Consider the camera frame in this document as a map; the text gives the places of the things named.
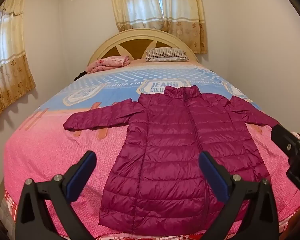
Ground cream arched bed headboard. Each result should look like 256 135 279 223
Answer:
87 28 199 67

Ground red plaid bed skirt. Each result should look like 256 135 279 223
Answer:
0 189 300 240

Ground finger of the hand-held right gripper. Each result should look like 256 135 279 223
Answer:
271 124 300 154

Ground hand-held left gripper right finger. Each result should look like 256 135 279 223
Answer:
199 151 280 240

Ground striped pillow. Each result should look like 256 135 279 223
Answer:
144 47 190 62

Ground magenta quilted down jacket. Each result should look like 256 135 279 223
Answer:
63 85 282 235

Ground pink and blue printed bedsheet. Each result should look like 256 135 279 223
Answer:
4 61 300 239

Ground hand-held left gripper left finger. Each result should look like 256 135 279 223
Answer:
15 151 97 240

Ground beige floral curtain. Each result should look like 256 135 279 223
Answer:
0 0 37 125
108 0 207 54

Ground folded pink floral blanket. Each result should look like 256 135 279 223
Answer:
86 55 131 74

